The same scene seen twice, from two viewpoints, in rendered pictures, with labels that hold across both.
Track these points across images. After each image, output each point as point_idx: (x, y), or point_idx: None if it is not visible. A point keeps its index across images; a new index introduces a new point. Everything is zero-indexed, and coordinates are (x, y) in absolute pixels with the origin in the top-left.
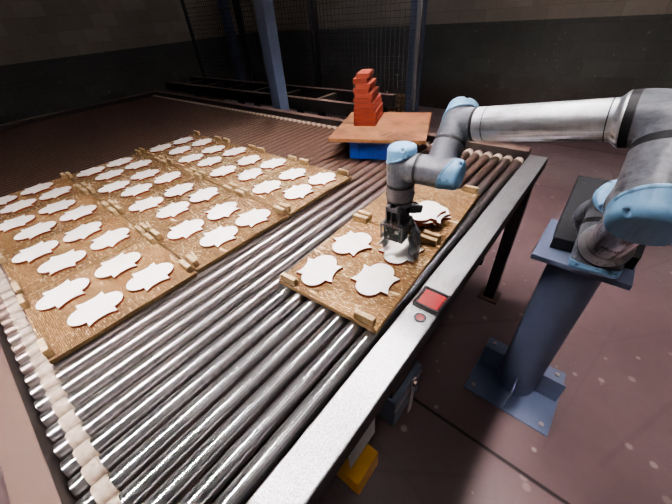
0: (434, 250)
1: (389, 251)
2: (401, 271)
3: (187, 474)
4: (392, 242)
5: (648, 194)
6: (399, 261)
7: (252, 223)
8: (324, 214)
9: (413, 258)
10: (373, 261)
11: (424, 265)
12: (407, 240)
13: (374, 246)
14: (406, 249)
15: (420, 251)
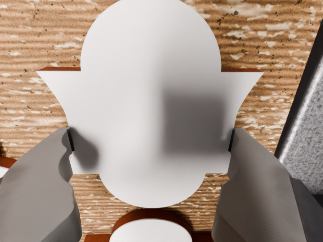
0: (311, 17)
1: (113, 163)
2: (202, 203)
3: None
4: (79, 98)
5: None
6: (182, 193)
7: None
8: None
9: (229, 156)
10: (93, 207)
11: (273, 145)
12: (142, 34)
13: (25, 141)
14: (176, 116)
15: (247, 92)
